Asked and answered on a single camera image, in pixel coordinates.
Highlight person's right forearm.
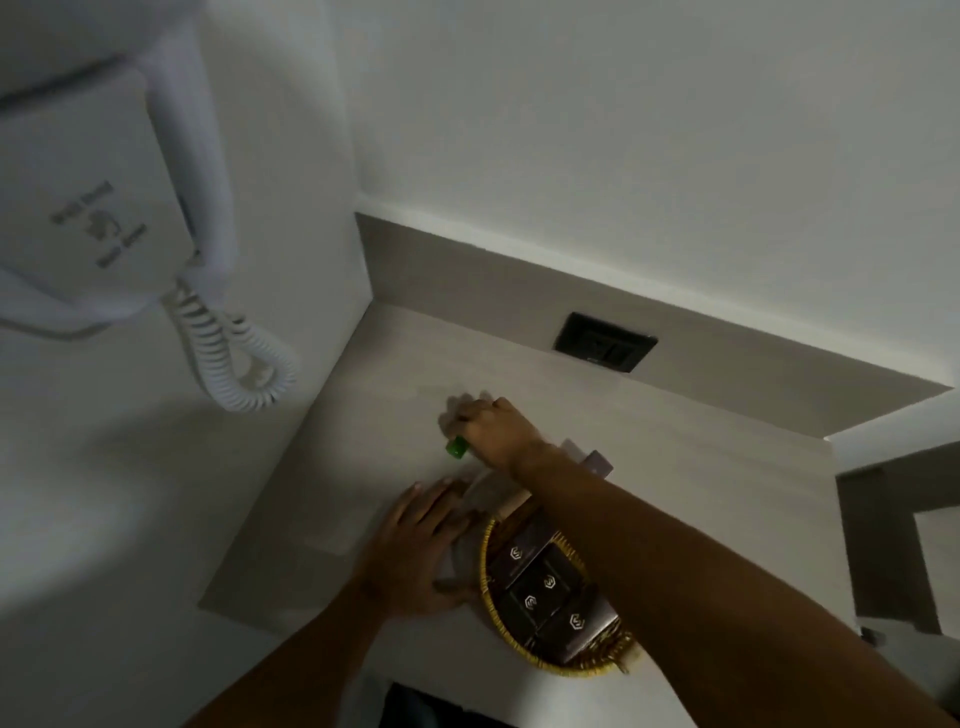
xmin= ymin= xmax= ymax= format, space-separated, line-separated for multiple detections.
xmin=513 ymin=442 xmax=960 ymax=728

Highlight person's right hand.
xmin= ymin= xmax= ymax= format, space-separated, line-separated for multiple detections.
xmin=441 ymin=396 xmax=554 ymax=480

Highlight white coiled cord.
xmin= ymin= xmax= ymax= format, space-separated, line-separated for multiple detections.
xmin=160 ymin=280 xmax=299 ymax=414

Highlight person's left hand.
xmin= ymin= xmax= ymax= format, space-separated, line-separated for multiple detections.
xmin=352 ymin=478 xmax=481 ymax=621

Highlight black wall socket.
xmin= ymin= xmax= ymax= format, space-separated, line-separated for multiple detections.
xmin=552 ymin=311 xmax=660 ymax=375

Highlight white packet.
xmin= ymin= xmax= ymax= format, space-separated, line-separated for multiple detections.
xmin=436 ymin=469 xmax=530 ymax=594

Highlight person's dark clothing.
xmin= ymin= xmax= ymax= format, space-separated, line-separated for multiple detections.
xmin=380 ymin=681 xmax=513 ymax=728

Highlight dark framed mirror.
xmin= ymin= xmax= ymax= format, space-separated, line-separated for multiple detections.
xmin=835 ymin=441 xmax=960 ymax=639

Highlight person's left forearm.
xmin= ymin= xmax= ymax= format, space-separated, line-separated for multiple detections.
xmin=182 ymin=587 xmax=391 ymax=728

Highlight small grey box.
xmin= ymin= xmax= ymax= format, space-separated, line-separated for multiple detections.
xmin=558 ymin=438 xmax=614 ymax=481

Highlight yellow woven basket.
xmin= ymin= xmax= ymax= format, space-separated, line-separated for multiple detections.
xmin=478 ymin=514 xmax=637 ymax=679

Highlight white wall hair dryer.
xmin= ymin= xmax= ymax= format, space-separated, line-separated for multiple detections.
xmin=0 ymin=0 xmax=242 ymax=340

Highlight dark brown sachet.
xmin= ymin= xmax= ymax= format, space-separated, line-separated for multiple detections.
xmin=501 ymin=577 xmax=580 ymax=640
xmin=491 ymin=519 xmax=562 ymax=588
xmin=504 ymin=546 xmax=588 ymax=601
xmin=534 ymin=594 xmax=621 ymax=666

